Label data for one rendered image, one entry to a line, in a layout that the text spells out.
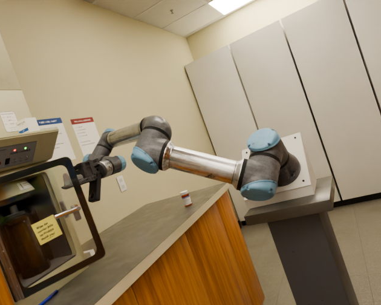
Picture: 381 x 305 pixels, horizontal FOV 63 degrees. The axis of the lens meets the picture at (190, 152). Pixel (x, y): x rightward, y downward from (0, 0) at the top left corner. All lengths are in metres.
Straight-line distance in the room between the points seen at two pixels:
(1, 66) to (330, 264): 1.46
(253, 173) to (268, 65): 2.76
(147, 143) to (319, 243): 0.74
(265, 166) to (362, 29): 2.81
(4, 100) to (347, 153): 3.25
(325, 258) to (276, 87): 2.66
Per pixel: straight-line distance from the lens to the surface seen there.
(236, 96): 3.82
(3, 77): 1.43
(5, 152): 1.20
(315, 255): 1.33
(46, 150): 1.32
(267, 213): 1.22
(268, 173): 1.08
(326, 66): 3.70
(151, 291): 1.28
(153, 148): 1.13
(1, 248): 1.20
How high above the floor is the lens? 1.29
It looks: 2 degrees down
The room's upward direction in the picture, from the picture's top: 20 degrees counter-clockwise
